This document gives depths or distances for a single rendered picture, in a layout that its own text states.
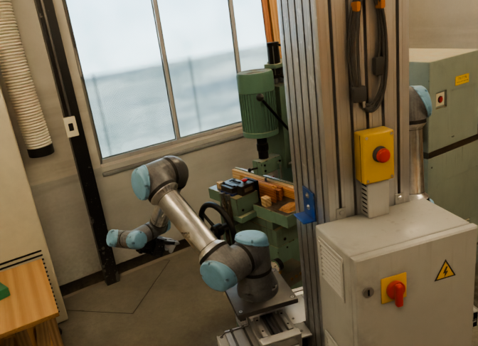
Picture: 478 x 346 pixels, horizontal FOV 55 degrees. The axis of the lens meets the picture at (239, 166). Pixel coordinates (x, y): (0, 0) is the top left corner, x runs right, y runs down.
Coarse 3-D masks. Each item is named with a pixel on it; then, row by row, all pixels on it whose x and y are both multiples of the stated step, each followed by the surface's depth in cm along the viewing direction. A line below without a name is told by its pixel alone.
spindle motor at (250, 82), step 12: (240, 72) 219; (252, 72) 215; (264, 72) 210; (240, 84) 214; (252, 84) 210; (264, 84) 211; (240, 96) 217; (252, 96) 213; (264, 96) 213; (240, 108) 221; (252, 108) 215; (264, 108) 214; (276, 108) 221; (252, 120) 217; (264, 120) 216; (276, 120) 222; (252, 132) 219; (264, 132) 218; (276, 132) 222
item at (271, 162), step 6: (270, 156) 233; (276, 156) 232; (258, 162) 227; (264, 162) 227; (270, 162) 230; (276, 162) 232; (258, 168) 229; (264, 168) 228; (270, 168) 230; (276, 168) 233; (264, 174) 228
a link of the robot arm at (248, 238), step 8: (240, 232) 164; (248, 232) 164; (256, 232) 163; (240, 240) 157; (248, 240) 157; (256, 240) 157; (264, 240) 158; (248, 248) 156; (256, 248) 157; (264, 248) 159; (256, 256) 156; (264, 256) 159; (256, 264) 157; (264, 264) 160; (256, 272) 160; (264, 272) 161
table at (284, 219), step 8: (216, 184) 252; (216, 192) 244; (216, 200) 246; (288, 200) 221; (256, 208) 220; (264, 208) 216; (272, 208) 215; (240, 216) 217; (248, 216) 218; (264, 216) 218; (272, 216) 212; (280, 216) 208; (288, 216) 205; (280, 224) 210; (288, 224) 206
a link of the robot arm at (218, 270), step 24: (144, 168) 162; (168, 168) 166; (144, 192) 160; (168, 192) 161; (168, 216) 160; (192, 216) 158; (192, 240) 155; (216, 240) 155; (216, 264) 147; (240, 264) 151; (216, 288) 151
